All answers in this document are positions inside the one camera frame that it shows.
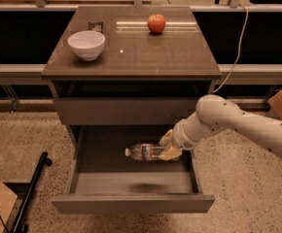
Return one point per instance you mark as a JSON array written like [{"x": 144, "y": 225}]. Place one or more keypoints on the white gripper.
[{"x": 180, "y": 137}]

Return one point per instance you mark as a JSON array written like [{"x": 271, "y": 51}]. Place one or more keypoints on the clear plastic water bottle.
[{"x": 145, "y": 152}]

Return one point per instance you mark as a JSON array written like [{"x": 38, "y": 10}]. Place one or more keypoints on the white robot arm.
[{"x": 213, "y": 114}]

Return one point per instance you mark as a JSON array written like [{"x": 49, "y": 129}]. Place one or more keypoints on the open grey lower drawer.
[{"x": 103, "y": 180}]

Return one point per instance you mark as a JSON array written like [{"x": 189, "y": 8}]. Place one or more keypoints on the grey upper drawer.
[{"x": 123, "y": 111}]

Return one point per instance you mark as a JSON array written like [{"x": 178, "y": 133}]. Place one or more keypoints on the red apple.
[{"x": 156, "y": 23}]

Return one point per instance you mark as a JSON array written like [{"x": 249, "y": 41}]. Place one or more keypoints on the black metal stand leg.
[{"x": 18, "y": 226}]

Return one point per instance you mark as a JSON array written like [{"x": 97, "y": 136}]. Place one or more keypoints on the white ceramic bowl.
[{"x": 88, "y": 45}]

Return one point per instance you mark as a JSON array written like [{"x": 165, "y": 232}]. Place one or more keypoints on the grey metal rail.
[{"x": 28, "y": 74}]

